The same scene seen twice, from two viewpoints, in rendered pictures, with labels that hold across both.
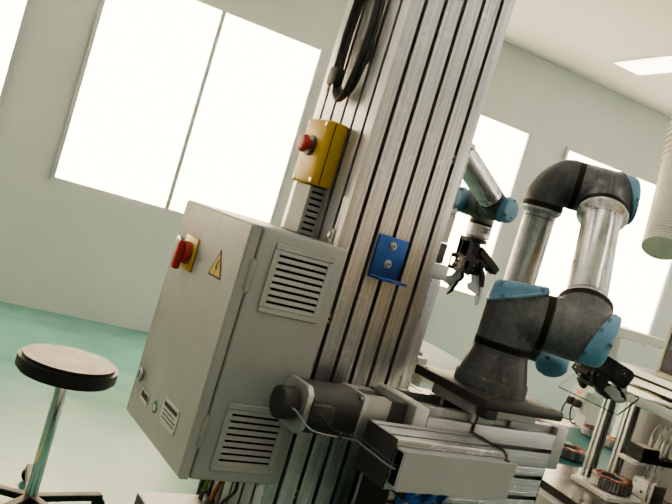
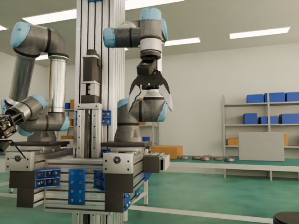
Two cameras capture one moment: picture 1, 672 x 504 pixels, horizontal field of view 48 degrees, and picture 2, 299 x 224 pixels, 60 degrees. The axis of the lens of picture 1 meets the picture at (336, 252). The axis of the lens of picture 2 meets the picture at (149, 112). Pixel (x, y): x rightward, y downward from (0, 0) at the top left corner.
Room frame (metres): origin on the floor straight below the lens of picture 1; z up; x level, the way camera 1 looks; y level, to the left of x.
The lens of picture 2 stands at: (2.98, -1.06, 1.09)
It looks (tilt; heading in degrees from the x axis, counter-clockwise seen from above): 5 degrees up; 132
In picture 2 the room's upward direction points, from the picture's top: straight up
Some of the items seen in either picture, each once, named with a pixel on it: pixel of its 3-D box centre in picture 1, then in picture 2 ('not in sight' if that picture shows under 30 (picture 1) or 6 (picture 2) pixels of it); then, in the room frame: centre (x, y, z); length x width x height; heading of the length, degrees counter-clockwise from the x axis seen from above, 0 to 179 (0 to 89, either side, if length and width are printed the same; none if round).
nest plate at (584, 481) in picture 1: (608, 490); not in sight; (2.10, -0.92, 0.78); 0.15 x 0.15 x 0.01; 24
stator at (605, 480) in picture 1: (611, 482); not in sight; (2.10, -0.92, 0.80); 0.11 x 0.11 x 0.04
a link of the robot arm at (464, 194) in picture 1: (469, 202); (147, 37); (2.32, -0.35, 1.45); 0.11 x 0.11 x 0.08; 40
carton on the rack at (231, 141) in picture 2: not in sight; (235, 141); (0.25, 5.12, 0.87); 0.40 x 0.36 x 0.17; 114
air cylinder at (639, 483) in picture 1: (648, 490); not in sight; (2.16, -1.05, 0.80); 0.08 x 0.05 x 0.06; 24
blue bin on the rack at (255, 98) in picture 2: not in sight; (254, 99); (0.68, 5.29, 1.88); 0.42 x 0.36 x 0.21; 114
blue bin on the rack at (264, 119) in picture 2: not in sight; (267, 120); (0.93, 5.40, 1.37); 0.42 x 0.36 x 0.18; 116
